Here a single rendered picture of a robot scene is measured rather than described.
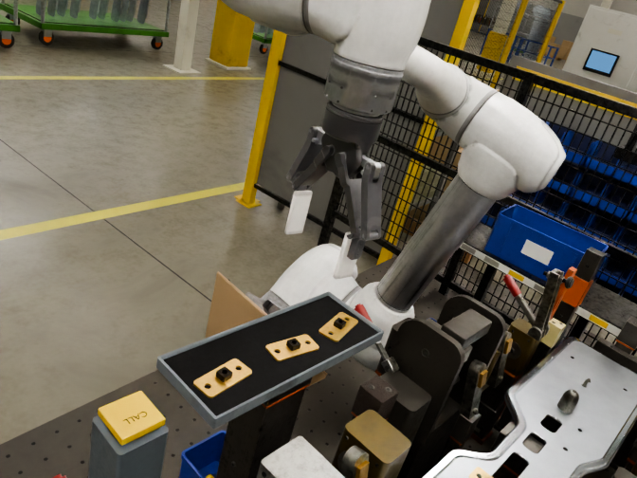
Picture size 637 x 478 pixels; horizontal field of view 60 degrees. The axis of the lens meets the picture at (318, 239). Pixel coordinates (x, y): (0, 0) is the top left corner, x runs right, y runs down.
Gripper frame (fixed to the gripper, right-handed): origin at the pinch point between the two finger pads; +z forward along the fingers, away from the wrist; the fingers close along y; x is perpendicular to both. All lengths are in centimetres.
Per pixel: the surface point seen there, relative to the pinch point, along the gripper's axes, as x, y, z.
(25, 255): 4, -222, 135
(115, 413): -28.5, 3.2, 18.9
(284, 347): -1.3, 0.0, 18.6
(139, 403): -25.3, 2.8, 18.9
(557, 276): 69, 4, 14
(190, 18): 269, -638, 67
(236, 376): -11.5, 3.1, 18.6
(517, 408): 49, 17, 35
